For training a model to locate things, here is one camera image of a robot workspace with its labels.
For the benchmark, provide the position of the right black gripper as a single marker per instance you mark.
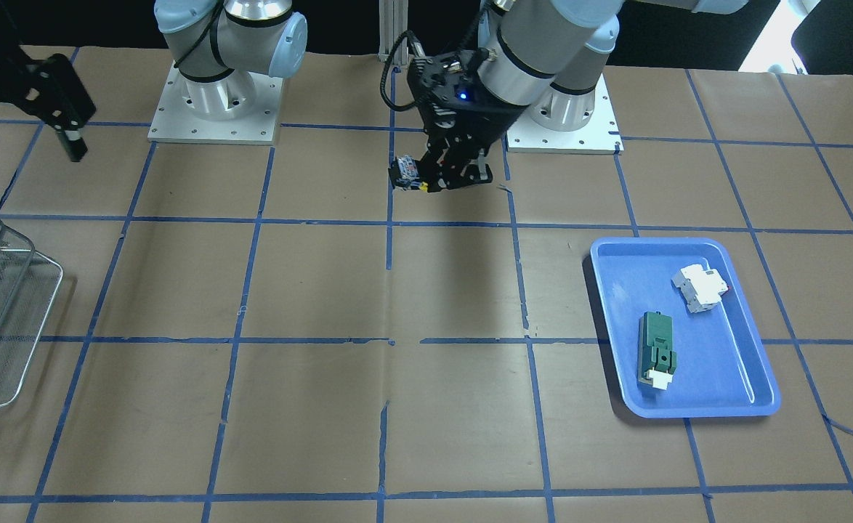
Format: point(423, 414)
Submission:
point(28, 91)

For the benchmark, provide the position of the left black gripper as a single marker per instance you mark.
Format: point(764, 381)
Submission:
point(486, 122)

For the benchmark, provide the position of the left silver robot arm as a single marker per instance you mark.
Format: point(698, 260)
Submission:
point(542, 58)

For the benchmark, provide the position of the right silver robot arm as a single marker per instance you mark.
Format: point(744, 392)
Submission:
point(230, 59)

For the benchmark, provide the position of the white circuit breaker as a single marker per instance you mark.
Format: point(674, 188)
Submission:
point(701, 288)

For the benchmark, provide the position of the green relay module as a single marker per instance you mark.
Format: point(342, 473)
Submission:
point(657, 359)

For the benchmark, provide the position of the blue plastic tray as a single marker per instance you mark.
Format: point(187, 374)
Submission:
point(723, 369)

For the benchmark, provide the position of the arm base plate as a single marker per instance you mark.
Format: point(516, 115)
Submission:
point(599, 136)
point(239, 109)

